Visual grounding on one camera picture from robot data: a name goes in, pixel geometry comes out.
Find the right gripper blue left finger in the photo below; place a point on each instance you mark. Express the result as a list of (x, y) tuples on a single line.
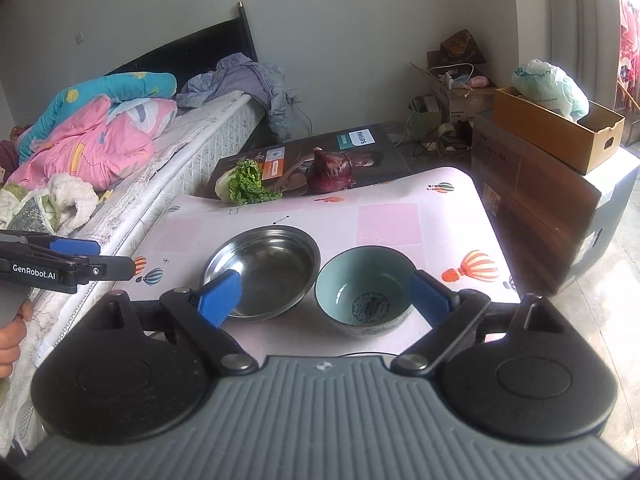
[(219, 297)]

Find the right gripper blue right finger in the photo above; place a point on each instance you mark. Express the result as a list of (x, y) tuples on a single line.
[(433, 300)]

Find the teal ceramic bowl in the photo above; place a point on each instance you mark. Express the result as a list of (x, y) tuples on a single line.
[(364, 291)]

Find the small steel bowl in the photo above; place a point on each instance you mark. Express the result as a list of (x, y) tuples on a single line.
[(277, 266)]

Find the left hand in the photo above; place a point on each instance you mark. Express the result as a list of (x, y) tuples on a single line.
[(11, 337)]

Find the green floral pillow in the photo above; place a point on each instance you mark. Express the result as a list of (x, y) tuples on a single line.
[(39, 213)]

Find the white fluffy blanket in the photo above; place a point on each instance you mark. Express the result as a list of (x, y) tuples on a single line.
[(75, 197)]

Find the pink patterned tablecloth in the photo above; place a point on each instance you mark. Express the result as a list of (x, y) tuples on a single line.
[(435, 218)]

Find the bok choy cabbage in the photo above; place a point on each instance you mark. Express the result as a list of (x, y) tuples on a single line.
[(242, 185)]

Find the large brown grey carton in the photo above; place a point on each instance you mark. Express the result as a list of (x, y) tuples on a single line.
[(558, 222)]

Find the pink and teal quilt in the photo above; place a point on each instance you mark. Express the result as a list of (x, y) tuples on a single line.
[(100, 130)]

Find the dark Philips box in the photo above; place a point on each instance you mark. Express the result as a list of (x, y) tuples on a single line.
[(373, 155)]

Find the long brown cardboard box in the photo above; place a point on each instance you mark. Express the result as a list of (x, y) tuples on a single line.
[(582, 145)]

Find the purple grey clothes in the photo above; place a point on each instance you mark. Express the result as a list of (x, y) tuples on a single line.
[(264, 82)]

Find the open cardboard box clutter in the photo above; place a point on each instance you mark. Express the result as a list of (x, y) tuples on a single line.
[(458, 78)]

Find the green plastic bag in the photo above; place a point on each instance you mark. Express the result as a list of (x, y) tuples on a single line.
[(549, 86)]

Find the black headboard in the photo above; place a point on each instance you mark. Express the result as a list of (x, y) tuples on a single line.
[(198, 52)]

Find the grey curtain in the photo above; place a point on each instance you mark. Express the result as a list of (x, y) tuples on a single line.
[(585, 43)]

